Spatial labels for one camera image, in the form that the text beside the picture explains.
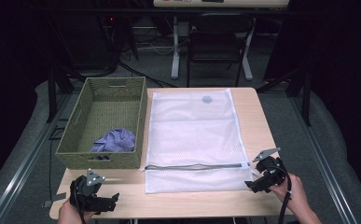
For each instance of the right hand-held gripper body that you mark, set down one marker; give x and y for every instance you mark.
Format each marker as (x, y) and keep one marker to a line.
(273, 172)

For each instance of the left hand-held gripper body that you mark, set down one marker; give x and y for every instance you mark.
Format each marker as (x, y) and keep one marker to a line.
(85, 193)

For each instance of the green woven basket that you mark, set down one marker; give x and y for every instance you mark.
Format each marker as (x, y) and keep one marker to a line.
(75, 158)

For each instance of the purple garment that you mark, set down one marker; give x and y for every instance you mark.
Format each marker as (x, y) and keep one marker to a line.
(116, 141)

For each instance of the white mesh laundry bag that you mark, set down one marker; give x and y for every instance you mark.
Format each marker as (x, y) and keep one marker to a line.
(193, 133)

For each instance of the person's left hand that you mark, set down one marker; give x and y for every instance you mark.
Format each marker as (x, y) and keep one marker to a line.
(67, 214)

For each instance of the person's right hand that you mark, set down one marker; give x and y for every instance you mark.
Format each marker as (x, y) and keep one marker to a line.
(296, 196)

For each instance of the black metal stand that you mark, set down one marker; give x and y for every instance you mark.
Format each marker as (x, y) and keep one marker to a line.
(51, 93)
(307, 99)

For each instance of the black folding chair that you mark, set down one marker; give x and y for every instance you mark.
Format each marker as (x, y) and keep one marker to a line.
(215, 46)

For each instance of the desk with white legs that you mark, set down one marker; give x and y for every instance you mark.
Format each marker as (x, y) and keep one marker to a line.
(175, 62)

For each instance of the dark cabinet with red light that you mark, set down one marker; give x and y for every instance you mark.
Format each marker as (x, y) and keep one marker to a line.
(88, 40)

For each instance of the grey metal bracket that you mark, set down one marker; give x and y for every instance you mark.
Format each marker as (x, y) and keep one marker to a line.
(55, 199)

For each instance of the aluminium floor rail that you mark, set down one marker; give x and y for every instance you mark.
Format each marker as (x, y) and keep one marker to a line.
(19, 174)
(327, 174)

